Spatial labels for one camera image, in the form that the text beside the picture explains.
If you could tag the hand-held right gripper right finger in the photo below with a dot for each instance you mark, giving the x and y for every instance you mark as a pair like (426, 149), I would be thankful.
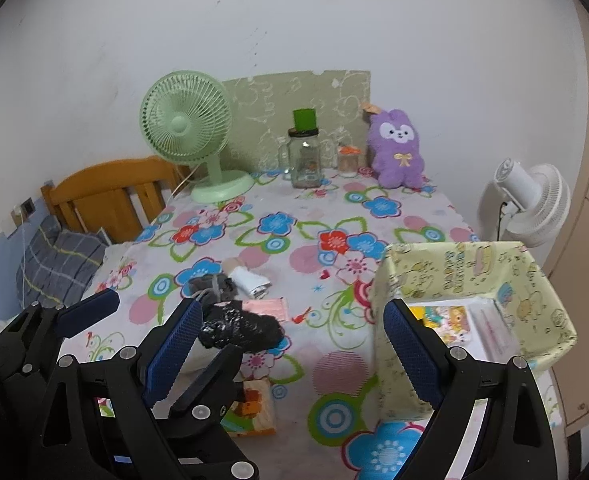
(414, 355)

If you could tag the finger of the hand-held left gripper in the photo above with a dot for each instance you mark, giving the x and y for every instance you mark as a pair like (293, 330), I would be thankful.
(89, 310)
(214, 385)

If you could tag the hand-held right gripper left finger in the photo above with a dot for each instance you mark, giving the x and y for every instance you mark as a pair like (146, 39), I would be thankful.
(172, 355)

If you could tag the black plastic bag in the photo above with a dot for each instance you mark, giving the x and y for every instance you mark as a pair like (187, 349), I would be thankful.
(244, 327)

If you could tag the grey sock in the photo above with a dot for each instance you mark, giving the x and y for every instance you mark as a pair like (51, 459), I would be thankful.
(209, 287)

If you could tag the pink packet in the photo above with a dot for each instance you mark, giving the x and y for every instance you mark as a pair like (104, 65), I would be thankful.
(269, 308)

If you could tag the white sock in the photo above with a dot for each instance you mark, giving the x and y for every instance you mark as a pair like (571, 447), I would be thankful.
(249, 282)

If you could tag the yellow fabric storage box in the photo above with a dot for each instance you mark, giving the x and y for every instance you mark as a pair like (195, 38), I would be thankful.
(474, 265)

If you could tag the yellow orange printed packet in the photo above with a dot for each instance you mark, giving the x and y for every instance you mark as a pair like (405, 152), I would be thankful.
(257, 405)

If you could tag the colourful cartoon booklet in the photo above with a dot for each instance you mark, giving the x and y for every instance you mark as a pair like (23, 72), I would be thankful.
(449, 322)

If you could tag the grey plaid pillow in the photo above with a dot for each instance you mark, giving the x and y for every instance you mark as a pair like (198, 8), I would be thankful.
(59, 260)

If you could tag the clear plastic packet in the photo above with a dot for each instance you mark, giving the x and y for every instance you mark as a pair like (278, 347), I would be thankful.
(496, 330)

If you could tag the wooden bed headboard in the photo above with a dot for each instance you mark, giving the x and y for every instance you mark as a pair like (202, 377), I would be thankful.
(104, 190)

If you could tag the floral tablecloth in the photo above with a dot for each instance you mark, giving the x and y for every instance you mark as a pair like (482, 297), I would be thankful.
(299, 240)

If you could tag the white desk fan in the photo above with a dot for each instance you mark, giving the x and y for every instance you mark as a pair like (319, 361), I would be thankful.
(534, 200)

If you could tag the purple plush bunny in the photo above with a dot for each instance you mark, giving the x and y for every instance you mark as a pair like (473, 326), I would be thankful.
(397, 152)

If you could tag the small glass orange lid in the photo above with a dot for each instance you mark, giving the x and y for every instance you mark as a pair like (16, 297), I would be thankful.
(348, 162)

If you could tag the green desk fan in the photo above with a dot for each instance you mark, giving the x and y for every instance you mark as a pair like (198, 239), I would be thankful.
(184, 120)

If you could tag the glass jar mug black lid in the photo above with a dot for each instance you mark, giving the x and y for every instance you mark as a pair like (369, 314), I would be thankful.
(305, 160)

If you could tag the orange plush hang tag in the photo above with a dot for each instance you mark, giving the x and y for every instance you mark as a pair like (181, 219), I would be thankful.
(371, 107)

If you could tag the green patterned backing board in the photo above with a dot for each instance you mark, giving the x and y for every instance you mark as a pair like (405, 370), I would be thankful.
(274, 105)

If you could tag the wall socket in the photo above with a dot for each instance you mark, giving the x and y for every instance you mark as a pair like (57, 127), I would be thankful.
(24, 208)

